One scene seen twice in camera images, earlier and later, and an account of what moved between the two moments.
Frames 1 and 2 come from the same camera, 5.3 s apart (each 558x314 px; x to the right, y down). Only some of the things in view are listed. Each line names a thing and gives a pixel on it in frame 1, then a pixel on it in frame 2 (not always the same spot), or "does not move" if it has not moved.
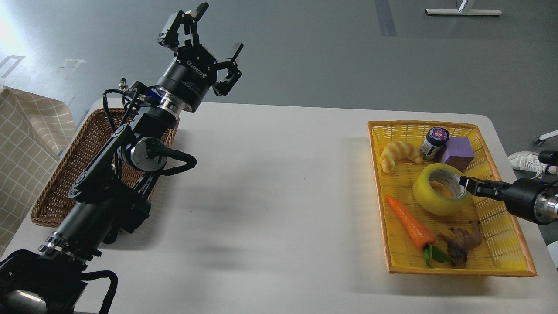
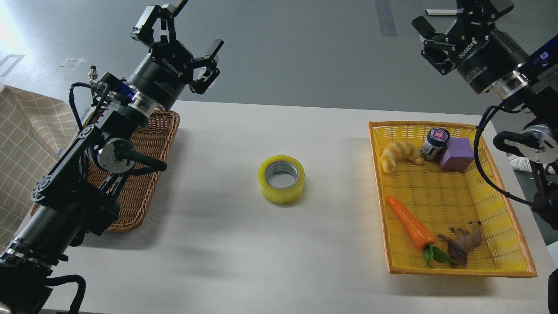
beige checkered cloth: x=34 y=131 does not move
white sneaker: x=529 y=161 does not move
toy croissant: x=394 y=151 does not move
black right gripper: x=519 y=196 -> x=482 y=54
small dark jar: x=436 y=138 does not move
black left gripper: x=193 y=71 -> x=162 y=75
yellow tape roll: x=425 y=195 -> x=281 y=196
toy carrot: x=420 y=236 does not move
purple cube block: x=458 y=152 does not move
